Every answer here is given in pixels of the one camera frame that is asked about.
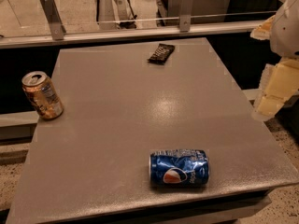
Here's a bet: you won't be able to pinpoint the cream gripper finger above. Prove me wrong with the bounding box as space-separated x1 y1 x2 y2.
252 58 299 121
250 16 275 40

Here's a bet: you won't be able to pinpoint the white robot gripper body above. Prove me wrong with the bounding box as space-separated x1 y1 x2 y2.
270 0 299 59

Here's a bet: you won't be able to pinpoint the black rxbar chocolate bar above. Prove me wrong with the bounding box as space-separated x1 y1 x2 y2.
148 43 175 64

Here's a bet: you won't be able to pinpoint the crushed blue pepsi can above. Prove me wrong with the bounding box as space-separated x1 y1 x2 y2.
149 149 210 187

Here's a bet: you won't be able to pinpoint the gold soda can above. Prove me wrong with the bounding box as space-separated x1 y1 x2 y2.
21 71 64 120

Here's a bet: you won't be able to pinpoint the metal rail beam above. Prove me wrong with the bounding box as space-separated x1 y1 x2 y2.
0 21 263 49

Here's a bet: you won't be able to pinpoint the right metal bracket post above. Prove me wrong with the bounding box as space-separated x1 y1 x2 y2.
179 0 193 32

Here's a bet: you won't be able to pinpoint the metal bracket post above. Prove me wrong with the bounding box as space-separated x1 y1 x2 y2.
179 0 193 32
39 0 66 40

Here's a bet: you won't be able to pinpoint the black cables on floor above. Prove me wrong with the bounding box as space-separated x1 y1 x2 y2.
123 0 138 28

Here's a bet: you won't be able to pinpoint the left metal bracket post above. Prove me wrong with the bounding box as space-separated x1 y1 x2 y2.
39 0 66 40

